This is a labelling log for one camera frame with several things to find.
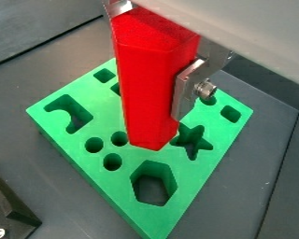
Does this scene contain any gripper silver right finger green tape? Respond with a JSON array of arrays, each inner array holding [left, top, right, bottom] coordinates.
[[171, 38, 235, 121]]

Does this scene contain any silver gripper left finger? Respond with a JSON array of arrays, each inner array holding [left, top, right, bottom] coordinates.
[[103, 0, 134, 18]]

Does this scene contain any red hexagon peg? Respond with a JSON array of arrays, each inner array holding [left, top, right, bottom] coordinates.
[[111, 7, 199, 150]]

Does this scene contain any green foam shape board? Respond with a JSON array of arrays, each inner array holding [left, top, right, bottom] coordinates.
[[27, 60, 253, 239]]

